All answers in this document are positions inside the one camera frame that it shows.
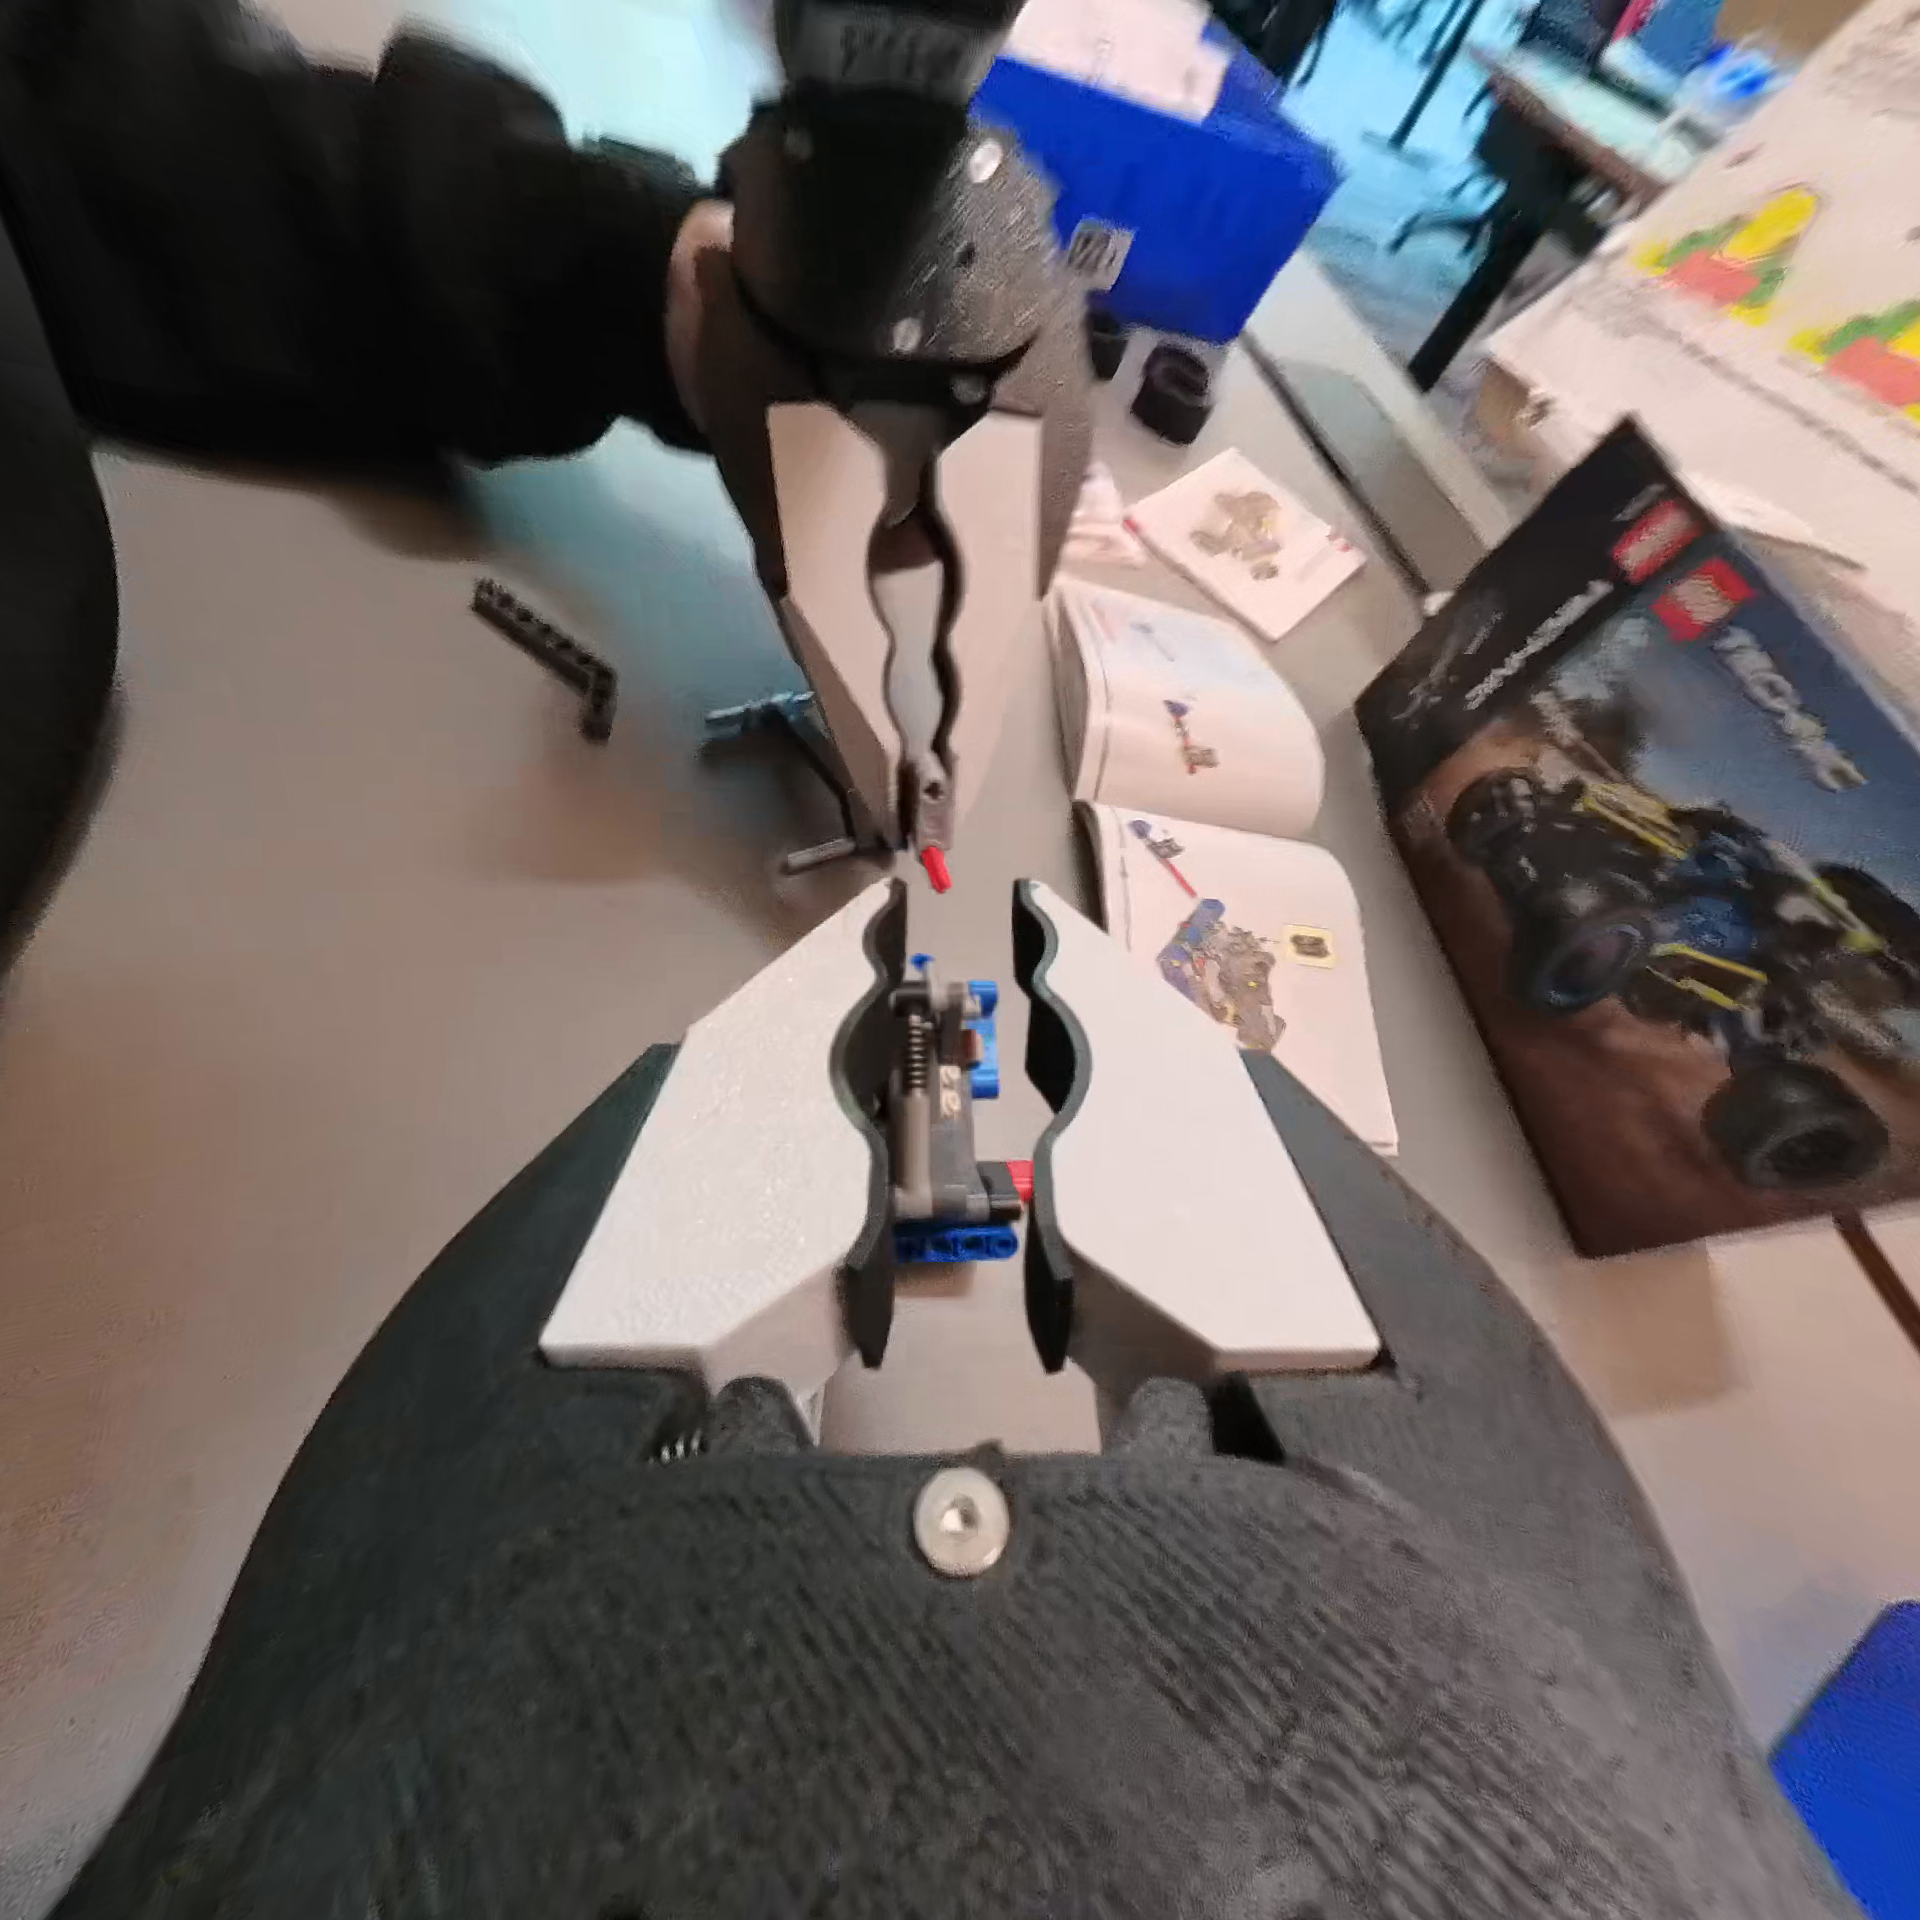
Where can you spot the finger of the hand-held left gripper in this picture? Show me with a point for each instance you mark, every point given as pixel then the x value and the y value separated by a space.
pixel 997 600
pixel 834 600

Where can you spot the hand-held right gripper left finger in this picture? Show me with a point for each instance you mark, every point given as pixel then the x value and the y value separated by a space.
pixel 722 1184

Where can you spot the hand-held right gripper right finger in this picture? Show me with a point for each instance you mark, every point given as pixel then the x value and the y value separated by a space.
pixel 1201 1200

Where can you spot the blue grey lego chassis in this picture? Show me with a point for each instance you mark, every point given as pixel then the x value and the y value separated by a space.
pixel 939 1154

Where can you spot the grey blue lego axle assembly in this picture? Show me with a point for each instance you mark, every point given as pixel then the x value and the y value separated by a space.
pixel 931 810

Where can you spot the person's left forearm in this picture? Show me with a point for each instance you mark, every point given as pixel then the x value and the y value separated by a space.
pixel 377 224

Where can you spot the grey lego pin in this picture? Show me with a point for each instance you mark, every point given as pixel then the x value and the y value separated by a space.
pixel 751 721

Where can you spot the open lego instruction booklet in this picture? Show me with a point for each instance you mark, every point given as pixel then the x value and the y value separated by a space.
pixel 1201 705

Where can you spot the black lego tyre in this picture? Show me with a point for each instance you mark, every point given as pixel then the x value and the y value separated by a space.
pixel 1173 398
pixel 1108 346

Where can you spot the closed white lego booklet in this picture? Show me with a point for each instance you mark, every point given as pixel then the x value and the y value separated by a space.
pixel 1261 541

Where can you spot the black angled lego beam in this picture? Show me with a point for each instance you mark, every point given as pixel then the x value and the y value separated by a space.
pixel 534 629

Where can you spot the black lego set box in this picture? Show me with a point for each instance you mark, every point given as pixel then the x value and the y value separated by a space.
pixel 1651 901

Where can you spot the person's left hand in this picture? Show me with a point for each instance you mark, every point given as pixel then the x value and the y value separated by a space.
pixel 702 329

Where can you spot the person's black clothed torso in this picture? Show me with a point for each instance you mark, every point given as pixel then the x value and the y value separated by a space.
pixel 44 600

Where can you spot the printed paper instruction sheet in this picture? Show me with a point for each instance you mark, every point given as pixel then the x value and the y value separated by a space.
pixel 1725 270

